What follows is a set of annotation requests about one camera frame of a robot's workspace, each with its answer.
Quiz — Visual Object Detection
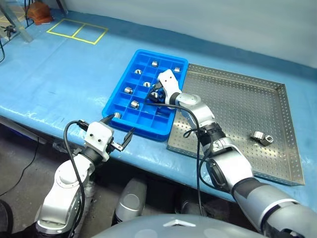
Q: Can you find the grey metal pole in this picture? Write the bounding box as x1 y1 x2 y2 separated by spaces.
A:
55 0 69 17

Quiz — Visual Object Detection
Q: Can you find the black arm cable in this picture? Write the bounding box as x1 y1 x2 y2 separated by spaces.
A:
63 119 86 238
146 102 231 217

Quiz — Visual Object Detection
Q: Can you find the grey metal frame leg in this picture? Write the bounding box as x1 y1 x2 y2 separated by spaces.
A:
0 0 34 43

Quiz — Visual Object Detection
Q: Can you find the grey rounded shell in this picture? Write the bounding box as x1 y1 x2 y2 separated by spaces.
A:
111 178 148 226

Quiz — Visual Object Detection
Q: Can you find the black rounded object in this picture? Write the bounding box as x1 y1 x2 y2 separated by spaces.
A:
0 199 13 234

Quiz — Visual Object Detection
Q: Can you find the thin black floor cable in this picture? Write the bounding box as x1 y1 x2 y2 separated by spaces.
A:
0 138 40 198

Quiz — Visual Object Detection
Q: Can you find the blue compartment tray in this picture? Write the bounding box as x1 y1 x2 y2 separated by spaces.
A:
102 49 189 142

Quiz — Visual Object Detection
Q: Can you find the grey robot torso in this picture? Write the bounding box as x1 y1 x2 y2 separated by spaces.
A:
91 214 268 238

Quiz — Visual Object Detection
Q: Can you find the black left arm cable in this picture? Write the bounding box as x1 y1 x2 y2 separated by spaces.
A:
63 119 86 238

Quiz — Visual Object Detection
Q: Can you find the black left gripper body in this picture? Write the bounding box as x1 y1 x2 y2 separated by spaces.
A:
107 140 125 153

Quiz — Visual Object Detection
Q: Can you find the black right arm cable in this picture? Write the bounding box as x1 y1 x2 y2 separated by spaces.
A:
146 102 231 217

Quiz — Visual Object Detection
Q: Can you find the black clamp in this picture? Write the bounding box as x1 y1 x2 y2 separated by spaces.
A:
3 24 17 38

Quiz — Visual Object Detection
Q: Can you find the dark rounded shape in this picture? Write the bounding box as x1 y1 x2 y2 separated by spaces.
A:
173 190 211 216

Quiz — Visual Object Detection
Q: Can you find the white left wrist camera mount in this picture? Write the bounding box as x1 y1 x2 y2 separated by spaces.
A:
83 120 115 161

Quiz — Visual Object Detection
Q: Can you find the orange brown object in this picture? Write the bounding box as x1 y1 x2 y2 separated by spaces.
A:
27 1 54 25

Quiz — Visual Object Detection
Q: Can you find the perforated metal tray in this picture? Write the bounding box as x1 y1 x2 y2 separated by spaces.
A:
166 63 306 186

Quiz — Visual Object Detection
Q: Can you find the grey metal table rail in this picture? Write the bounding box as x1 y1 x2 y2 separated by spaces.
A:
0 116 48 145

